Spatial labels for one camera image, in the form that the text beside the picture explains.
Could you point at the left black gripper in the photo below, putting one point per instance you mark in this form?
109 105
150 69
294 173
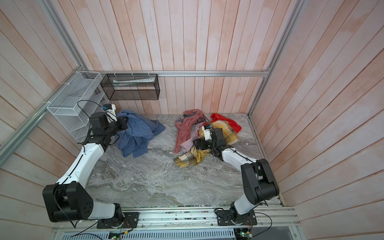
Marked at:
123 123

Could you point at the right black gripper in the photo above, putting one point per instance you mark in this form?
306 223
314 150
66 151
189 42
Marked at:
199 143

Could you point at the blue checkered shirt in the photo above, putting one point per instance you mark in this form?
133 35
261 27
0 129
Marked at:
140 131

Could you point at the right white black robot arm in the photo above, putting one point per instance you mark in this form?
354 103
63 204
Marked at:
259 182

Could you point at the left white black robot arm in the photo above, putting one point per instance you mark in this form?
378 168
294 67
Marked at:
67 200

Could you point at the lilac cloth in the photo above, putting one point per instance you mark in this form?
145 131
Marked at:
187 145

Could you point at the red cloth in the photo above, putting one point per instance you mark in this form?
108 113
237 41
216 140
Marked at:
234 125

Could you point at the yellow plaid shirt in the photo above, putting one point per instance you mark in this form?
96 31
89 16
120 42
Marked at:
212 139

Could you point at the maroon pink shirt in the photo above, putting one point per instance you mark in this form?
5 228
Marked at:
184 125

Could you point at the black mesh basket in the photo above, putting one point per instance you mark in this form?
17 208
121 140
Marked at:
121 87

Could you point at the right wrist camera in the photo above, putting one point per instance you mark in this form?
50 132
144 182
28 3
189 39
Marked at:
207 132

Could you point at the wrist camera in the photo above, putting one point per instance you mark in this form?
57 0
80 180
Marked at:
207 132
109 109

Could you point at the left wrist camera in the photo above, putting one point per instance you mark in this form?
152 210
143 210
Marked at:
109 109

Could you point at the white wire mesh shelf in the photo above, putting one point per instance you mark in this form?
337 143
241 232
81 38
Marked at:
76 102

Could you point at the horizontal aluminium wall rail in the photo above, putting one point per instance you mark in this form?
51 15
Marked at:
252 73

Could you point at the aluminium mounting rail base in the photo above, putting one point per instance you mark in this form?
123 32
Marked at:
169 218

